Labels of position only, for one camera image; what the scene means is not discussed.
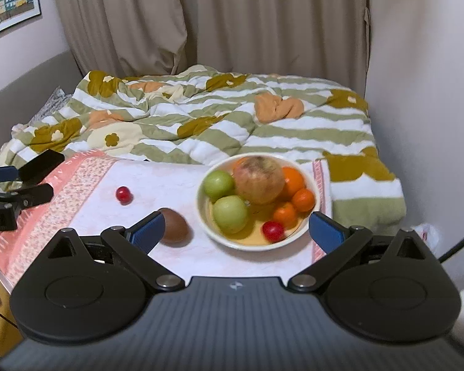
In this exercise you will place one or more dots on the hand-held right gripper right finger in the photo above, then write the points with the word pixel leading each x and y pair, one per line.
pixel 326 234

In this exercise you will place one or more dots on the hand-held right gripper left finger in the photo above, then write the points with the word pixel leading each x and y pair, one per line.
pixel 149 228

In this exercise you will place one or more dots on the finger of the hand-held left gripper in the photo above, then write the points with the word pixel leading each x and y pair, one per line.
pixel 31 196
pixel 0 174

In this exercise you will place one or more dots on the brown kiwi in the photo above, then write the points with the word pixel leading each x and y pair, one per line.
pixel 176 228

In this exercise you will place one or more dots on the red cherry tomato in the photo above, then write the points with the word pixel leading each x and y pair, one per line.
pixel 123 194
pixel 273 231

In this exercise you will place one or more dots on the cream oval bowl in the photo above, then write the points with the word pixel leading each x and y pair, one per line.
pixel 247 242

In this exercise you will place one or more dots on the small green apple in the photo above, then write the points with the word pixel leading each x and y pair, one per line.
pixel 231 214
pixel 218 184

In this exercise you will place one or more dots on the pink floral tablecloth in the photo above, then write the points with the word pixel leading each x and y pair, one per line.
pixel 92 185

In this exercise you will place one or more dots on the grey patterned cloth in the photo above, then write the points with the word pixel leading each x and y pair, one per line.
pixel 52 102

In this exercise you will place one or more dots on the white plastic bag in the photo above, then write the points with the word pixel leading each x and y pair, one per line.
pixel 427 235

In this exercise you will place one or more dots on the yellow box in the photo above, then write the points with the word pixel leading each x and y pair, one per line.
pixel 0 340

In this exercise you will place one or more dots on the green striped floral blanket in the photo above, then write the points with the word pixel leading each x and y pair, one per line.
pixel 216 123

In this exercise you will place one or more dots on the beige curtain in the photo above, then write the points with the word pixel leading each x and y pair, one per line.
pixel 255 19

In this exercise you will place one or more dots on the grey bed frame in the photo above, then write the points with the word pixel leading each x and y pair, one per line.
pixel 31 81

